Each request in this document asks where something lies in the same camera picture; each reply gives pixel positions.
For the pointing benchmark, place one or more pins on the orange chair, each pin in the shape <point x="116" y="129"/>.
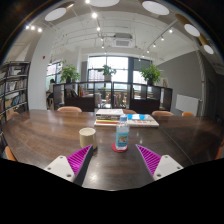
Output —
<point x="187" y="114"/>
<point x="69" y="109"/>
<point x="162" y="113"/>
<point x="9" y="154"/>
<point x="219" y="153"/>
<point x="127" y="111"/>

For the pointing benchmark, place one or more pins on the clear water bottle blue cap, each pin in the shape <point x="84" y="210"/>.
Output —
<point x="122" y="133"/>

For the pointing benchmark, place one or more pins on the orange chair far left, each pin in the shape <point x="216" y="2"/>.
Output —
<point x="69" y="109"/>

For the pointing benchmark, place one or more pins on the beige ceramic cup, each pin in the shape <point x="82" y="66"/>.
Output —
<point x="88" y="137"/>

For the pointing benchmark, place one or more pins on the flat book with blue item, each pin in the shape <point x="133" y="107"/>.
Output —
<point x="141" y="120"/>

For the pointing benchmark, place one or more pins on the stack of books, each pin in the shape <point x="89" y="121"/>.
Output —
<point x="108" y="117"/>

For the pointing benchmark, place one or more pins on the orange chair far right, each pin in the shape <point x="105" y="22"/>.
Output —
<point x="162" y="113"/>

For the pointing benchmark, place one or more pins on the orange chair near right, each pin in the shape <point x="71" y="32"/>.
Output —
<point x="219" y="153"/>

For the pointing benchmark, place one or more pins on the left potted plant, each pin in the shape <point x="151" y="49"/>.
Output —
<point x="68" y="72"/>

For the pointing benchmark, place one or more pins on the ceiling air conditioner unit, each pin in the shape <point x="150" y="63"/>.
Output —
<point x="122" y="40"/>

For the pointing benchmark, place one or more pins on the bookshelf with books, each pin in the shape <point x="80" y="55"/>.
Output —
<point x="13" y="88"/>

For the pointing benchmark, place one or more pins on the dark open shelf divider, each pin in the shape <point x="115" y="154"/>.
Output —
<point x="89" y="96"/>

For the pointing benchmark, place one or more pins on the orange chair rightmost far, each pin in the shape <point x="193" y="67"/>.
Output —
<point x="187" y="114"/>

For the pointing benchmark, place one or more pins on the orange chair far middle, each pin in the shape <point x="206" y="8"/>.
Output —
<point x="127" y="111"/>

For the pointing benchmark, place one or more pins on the orange chair near left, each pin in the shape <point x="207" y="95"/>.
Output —
<point x="9" y="154"/>

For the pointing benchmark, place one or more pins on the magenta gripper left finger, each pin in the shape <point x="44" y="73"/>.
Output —
<point x="73" y="167"/>

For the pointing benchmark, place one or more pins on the right potted plant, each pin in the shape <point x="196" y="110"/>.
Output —
<point x="151" y="74"/>

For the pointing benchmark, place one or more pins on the red round coaster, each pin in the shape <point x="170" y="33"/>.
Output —
<point x="113" y="147"/>

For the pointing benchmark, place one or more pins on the seated person in background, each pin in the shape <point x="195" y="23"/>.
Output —
<point x="50" y="90"/>

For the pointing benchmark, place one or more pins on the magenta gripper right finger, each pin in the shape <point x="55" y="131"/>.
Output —
<point x="158" y="166"/>

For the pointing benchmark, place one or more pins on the potted plant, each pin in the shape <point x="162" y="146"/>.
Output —
<point x="151" y="74"/>
<point x="68" y="72"/>
<point x="108" y="72"/>

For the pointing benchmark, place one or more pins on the white board panel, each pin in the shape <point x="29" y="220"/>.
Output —
<point x="188" y="104"/>

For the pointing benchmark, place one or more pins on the middle potted plant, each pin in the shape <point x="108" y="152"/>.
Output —
<point x="108" y="72"/>

